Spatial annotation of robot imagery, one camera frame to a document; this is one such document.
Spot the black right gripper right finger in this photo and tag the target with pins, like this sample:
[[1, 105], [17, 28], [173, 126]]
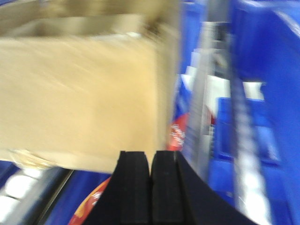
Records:
[[181, 197]]

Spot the red snack package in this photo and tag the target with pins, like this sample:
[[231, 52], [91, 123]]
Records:
[[177, 133]]

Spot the cardboard box red print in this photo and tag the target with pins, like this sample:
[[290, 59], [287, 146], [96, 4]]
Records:
[[82, 80]]

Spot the grey metal shelf upright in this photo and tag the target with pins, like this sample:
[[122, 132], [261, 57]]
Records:
[[207, 79]]

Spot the blue storage bin right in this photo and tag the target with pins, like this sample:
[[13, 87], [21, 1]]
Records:
[[255, 147]]

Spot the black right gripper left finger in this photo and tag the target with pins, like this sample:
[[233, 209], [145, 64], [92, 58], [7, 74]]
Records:
[[125, 200]]

